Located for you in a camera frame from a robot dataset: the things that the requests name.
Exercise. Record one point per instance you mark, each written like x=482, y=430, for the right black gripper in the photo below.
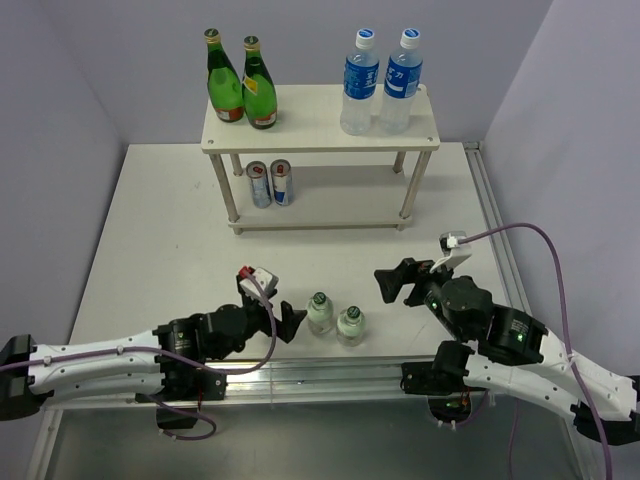
x=408, y=270

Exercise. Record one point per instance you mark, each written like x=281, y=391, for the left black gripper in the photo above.
x=288, y=320

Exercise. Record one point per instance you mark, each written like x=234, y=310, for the clear glass bottle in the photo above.
x=320, y=313
x=350, y=326

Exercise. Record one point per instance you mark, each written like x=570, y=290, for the Pocari Sweat bottle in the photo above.
x=359, y=83
x=401, y=83

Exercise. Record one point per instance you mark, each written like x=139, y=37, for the green glass bottle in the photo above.
x=223, y=83
x=259, y=94

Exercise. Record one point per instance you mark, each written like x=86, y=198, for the green glass bottle front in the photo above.
x=223, y=83

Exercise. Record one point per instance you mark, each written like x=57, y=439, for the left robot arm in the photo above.
x=164, y=362

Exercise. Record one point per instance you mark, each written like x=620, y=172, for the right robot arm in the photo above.
x=500, y=348

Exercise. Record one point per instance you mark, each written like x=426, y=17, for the white two-tier shelf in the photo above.
x=340, y=181

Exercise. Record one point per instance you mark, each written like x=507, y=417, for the silver blue can left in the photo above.
x=259, y=184

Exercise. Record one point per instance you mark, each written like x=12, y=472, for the blue silver Red Bull can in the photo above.
x=282, y=183

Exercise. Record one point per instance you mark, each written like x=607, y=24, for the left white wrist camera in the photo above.
x=265, y=281

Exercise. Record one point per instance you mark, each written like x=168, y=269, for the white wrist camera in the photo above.
x=265, y=281
x=454, y=251

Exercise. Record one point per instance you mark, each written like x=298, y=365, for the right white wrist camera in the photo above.
x=454, y=251

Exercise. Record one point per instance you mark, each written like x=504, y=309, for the aluminium front rail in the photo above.
x=316, y=381

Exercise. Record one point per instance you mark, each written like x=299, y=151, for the aluminium rail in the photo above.
x=507, y=266
x=316, y=381

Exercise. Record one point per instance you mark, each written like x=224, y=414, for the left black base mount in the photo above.
x=185, y=384

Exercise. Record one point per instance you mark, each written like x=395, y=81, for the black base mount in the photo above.
x=185, y=384
x=449, y=399

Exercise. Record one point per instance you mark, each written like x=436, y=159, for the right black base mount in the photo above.
x=449, y=399

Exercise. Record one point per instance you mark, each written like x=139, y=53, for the aluminium right side rail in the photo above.
x=507, y=266

